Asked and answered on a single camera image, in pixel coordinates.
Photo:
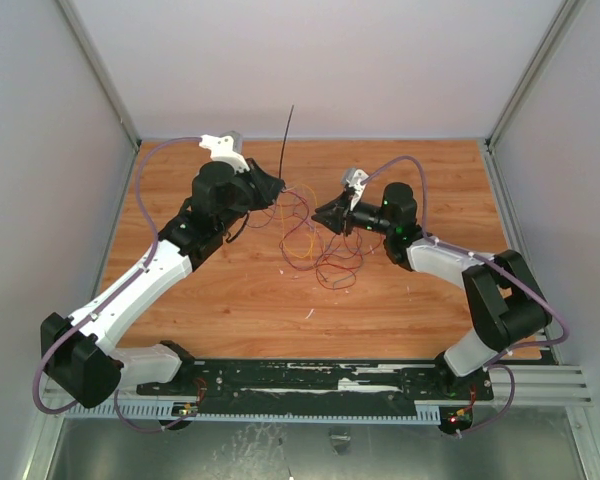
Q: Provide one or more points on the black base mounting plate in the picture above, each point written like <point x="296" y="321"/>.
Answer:
<point x="300" y="384"/>

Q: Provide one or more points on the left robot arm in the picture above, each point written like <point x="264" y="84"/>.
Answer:
<point x="81" y="352"/>

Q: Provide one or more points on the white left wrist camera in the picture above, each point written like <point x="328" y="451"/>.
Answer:
<point x="226" y="148"/>

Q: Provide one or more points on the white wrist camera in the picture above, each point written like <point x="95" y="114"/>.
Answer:
<point x="226" y="148"/>
<point x="353" y="181"/>

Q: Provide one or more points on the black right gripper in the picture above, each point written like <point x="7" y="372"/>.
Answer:
<point x="346" y="216"/>

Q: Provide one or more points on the black zip tie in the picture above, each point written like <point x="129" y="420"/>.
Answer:
<point x="284" y="140"/>

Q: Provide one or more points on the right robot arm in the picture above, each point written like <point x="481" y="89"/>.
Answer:
<point x="502" y="295"/>

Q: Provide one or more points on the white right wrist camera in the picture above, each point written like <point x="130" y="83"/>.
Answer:
<point x="353" y="181"/>

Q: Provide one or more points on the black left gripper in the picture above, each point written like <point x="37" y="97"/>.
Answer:
<point x="268" y="184"/>

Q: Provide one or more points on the grey slotted cable duct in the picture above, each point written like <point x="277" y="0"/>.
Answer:
<point x="171" y="410"/>

